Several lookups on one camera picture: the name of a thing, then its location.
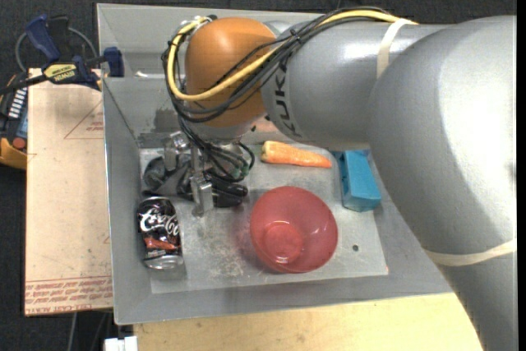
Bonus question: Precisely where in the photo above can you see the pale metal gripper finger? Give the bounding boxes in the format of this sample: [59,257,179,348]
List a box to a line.
[190,178,202,218]
[200,180,215,215]

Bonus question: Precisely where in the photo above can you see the red plastic bowl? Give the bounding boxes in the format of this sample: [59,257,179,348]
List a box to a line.
[249,185,339,275]

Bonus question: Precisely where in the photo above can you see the orange toy carrot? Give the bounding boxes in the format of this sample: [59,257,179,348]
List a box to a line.
[260,140,333,169]

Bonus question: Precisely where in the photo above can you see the black sunglasses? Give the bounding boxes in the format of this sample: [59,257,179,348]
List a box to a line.
[142,155,250,209]

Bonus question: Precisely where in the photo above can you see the brown cardboard board red print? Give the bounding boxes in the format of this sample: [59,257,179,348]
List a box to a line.
[23,67,114,317]

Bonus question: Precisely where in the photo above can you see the black soda can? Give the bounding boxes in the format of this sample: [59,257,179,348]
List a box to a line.
[136,196,185,271]

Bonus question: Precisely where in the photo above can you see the grey metal bin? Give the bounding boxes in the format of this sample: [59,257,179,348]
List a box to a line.
[96,2,453,326]

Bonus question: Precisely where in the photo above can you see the blue box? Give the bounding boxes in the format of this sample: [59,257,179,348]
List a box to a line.
[330,149,383,213]

